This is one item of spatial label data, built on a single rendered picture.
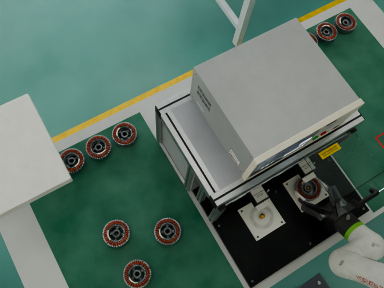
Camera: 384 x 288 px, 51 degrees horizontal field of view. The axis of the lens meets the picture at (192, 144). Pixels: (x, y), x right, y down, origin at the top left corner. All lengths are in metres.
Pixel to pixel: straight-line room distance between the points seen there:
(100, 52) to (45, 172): 1.72
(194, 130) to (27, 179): 0.59
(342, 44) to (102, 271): 1.62
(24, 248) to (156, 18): 1.95
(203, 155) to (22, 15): 2.16
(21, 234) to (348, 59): 1.77
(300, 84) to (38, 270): 1.24
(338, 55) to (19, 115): 1.56
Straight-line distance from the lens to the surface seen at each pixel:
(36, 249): 1.81
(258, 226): 1.76
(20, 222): 1.85
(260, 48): 1.43
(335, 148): 1.64
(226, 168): 1.44
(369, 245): 1.64
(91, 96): 2.81
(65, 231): 1.79
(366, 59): 2.30
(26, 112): 1.47
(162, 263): 1.73
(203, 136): 1.47
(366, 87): 2.21
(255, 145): 1.27
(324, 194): 1.88
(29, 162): 1.40
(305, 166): 1.73
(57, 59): 3.00
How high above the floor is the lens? 2.48
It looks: 70 degrees down
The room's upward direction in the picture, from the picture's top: 11 degrees clockwise
